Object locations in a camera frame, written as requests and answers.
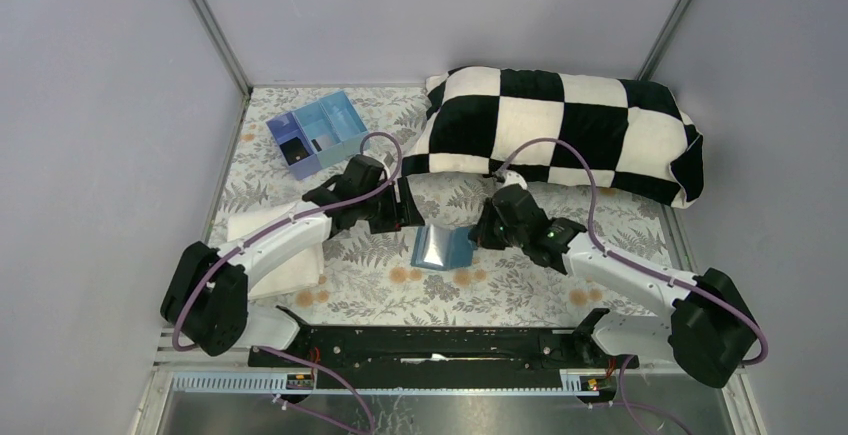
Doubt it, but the blue card holder wallet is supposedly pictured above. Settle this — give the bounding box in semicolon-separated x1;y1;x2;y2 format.
410;224;476;271

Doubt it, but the black and white checkered pillow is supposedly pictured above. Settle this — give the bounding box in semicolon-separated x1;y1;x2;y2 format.
402;66;704;209

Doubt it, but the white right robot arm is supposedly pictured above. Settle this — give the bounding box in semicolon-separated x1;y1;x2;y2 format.
469;185;759;388

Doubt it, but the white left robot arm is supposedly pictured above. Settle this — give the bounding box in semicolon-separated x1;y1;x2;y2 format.
160;155;424;357

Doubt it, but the blue compartment organizer box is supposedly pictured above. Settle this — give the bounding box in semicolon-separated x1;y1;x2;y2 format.
266;91;368;180

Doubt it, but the white folded towel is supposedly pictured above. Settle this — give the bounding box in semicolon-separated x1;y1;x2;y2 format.
227;202;324;301

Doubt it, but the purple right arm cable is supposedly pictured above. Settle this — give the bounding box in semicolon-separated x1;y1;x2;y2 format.
493;138;770;366

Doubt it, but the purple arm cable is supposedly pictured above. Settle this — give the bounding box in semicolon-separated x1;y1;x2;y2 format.
172;131;404;354
493;138;770;366

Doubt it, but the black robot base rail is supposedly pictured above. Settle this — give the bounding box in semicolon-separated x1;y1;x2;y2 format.
285;325;625;380

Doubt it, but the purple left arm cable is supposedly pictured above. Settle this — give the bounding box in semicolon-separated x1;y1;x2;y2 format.
172;131;404;354

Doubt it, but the perforated metal cable tray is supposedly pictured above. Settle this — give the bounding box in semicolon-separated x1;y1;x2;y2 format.
172;367;600;398

